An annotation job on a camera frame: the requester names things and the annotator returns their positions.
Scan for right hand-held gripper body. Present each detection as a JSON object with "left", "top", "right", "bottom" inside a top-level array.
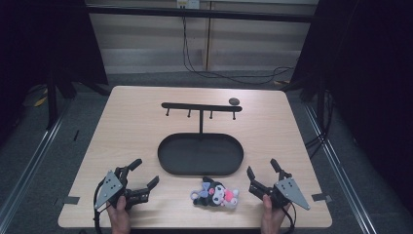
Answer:
[{"left": 248, "top": 176, "right": 312, "bottom": 212}]

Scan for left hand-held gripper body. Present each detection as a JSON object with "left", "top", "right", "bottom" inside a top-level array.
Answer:
[{"left": 94, "top": 167, "right": 151, "bottom": 211}]

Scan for person's left hand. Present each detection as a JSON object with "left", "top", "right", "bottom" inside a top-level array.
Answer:
[{"left": 105, "top": 195, "right": 131, "bottom": 234}]

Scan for person's right hand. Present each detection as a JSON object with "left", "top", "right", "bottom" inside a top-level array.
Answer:
[{"left": 260, "top": 193, "right": 289, "bottom": 234}]

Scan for grey tape piece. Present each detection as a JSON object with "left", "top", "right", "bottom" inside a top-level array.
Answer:
[
  {"left": 62, "top": 195, "right": 81, "bottom": 206},
  {"left": 311, "top": 192, "right": 333, "bottom": 203}
]

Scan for black and pink plush toy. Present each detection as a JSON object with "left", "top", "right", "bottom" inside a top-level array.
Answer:
[{"left": 190, "top": 175, "right": 241, "bottom": 210}]

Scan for black hook stand with tray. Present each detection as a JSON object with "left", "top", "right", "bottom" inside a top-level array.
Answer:
[{"left": 157, "top": 101, "right": 244, "bottom": 176}]

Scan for black metal stand leg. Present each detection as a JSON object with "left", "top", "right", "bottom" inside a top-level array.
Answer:
[{"left": 45, "top": 64, "right": 79, "bottom": 132}]

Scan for yellow object on floor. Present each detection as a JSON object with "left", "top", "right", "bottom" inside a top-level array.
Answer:
[{"left": 33, "top": 89, "right": 50, "bottom": 108}]

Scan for black curtain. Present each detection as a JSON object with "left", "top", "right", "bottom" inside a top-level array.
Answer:
[
  {"left": 282, "top": 0, "right": 413, "bottom": 206},
  {"left": 0, "top": 0, "right": 110, "bottom": 147}
]

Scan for black horizontal bar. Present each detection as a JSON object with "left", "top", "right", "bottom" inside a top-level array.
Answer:
[{"left": 85, "top": 4, "right": 317, "bottom": 24}]

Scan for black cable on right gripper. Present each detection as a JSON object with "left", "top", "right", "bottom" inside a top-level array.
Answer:
[{"left": 281, "top": 201, "right": 297, "bottom": 234}]

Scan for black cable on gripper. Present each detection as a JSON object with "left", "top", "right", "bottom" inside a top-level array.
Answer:
[
  {"left": 93, "top": 180, "right": 108, "bottom": 234},
  {"left": 281, "top": 201, "right": 297, "bottom": 234}
]

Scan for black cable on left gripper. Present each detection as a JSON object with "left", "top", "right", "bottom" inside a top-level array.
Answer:
[{"left": 93, "top": 180, "right": 108, "bottom": 234}]

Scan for black floor cable bundle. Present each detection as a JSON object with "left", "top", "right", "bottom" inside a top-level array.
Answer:
[{"left": 304, "top": 89, "right": 336, "bottom": 161}]

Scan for metal floor rail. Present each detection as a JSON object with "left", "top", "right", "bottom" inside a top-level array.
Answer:
[
  {"left": 0, "top": 106, "right": 67, "bottom": 227},
  {"left": 303, "top": 102, "right": 379, "bottom": 234}
]

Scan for black wall cable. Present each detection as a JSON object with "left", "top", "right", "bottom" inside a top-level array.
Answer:
[{"left": 181, "top": 6, "right": 296, "bottom": 87}]

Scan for white wall outlet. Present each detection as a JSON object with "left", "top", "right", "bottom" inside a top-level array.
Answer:
[{"left": 176, "top": 0, "right": 201, "bottom": 10}]

